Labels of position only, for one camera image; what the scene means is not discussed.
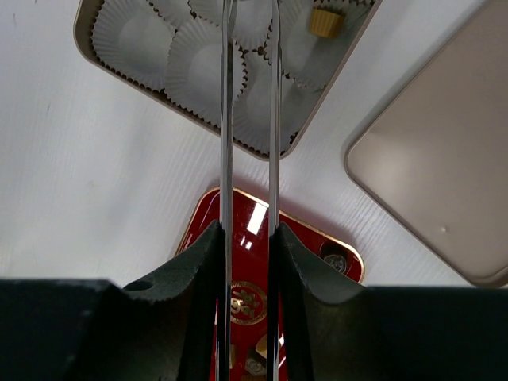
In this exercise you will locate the gold tin box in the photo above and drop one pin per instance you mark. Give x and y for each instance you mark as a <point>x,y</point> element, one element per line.
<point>171,51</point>

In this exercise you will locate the gold tin lid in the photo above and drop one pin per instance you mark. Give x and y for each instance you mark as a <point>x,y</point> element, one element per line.
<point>436,158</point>

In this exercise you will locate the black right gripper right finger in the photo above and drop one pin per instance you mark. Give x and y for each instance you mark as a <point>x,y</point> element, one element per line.
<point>328,324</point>

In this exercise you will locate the dark crown chocolate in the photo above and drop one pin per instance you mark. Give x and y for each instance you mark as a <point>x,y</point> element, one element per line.
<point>255,364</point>

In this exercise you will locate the steel tongs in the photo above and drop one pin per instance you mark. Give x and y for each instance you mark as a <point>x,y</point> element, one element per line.
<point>236,165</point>

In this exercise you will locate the dark round chocolate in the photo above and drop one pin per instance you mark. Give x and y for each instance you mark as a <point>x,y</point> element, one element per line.
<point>335,255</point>

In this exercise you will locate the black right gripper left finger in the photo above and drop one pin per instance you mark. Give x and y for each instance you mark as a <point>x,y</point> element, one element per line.
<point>159,327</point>

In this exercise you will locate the red lacquer tray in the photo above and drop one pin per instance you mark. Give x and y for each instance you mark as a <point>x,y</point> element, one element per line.
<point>249,291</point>

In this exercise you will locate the gold fluted cup chocolate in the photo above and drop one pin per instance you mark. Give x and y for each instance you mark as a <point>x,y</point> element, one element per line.
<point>325,23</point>

